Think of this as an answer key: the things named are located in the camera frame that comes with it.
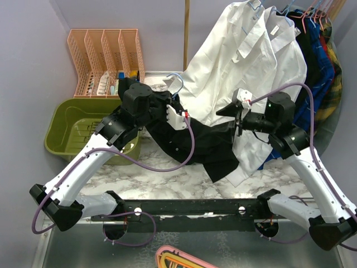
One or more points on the light blue hanger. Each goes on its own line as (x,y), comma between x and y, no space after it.
(175,83)

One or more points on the pink hanger stack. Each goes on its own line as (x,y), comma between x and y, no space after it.
(168,256)

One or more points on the white shirt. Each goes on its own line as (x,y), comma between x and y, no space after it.
(279,61)
(227,53)

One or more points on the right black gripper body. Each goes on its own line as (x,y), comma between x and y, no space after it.
(257,121)

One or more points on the olive green plastic basin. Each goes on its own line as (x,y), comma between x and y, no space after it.
(73,124)

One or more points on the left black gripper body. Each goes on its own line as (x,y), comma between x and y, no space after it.
(158,108)

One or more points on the black shirt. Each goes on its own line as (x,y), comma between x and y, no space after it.
(313,74)
(198,144)

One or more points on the yellow plaid shirt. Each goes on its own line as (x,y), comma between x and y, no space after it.
(332,97)

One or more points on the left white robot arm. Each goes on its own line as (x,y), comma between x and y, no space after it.
(60,198)

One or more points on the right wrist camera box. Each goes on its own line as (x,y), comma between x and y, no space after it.
(242,98)

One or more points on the blue plaid shirt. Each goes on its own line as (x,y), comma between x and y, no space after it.
(325,67)

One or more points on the black mounting rail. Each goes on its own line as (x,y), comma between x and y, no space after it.
(188,215)

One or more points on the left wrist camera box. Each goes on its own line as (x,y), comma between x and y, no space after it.
(177,120)

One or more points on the black hanging shirt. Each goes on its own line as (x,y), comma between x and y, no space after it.
(313,74)

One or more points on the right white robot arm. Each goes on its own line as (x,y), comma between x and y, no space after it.
(334,219)

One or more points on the wooden rack pole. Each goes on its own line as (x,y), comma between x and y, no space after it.
(186,33)

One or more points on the peach plastic file organizer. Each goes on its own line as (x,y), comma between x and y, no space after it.
(102,56)

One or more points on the front white shirt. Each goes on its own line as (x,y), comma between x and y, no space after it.
(227,53)

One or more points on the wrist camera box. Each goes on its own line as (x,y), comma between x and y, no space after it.
(242,98)
(177,120)

